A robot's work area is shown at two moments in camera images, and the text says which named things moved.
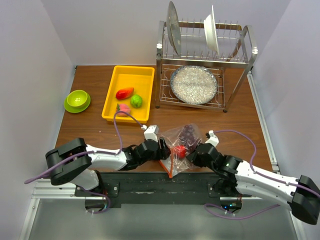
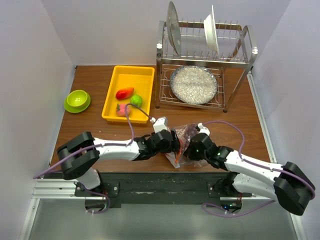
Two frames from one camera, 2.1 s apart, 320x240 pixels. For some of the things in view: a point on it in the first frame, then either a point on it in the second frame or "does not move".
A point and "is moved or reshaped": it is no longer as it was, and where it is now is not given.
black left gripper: (163, 152) to (174, 145)
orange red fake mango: (124, 93) does not move
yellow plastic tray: (141, 78) does not move
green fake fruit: (136, 101) does not move
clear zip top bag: (181, 139) is moved or reshaped
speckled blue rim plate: (193, 84) does not move
